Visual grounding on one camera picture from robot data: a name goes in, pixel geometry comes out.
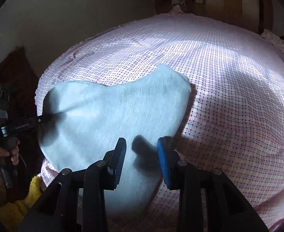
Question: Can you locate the grey pant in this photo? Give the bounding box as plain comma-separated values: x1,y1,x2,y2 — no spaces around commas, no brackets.
38,64,191,218

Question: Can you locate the person's left hand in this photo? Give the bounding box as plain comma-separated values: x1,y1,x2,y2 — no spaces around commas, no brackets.
0,139,20,165

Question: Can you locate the yellow fluffy sleeve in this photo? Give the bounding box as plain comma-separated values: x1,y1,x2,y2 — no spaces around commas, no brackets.
0,176,42,231

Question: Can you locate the pink checkered bed sheet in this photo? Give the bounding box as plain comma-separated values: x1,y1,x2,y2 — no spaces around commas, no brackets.
35,12,284,231

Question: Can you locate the wooden wardrobe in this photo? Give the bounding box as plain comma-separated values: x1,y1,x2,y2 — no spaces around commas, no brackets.
154,0,273,34

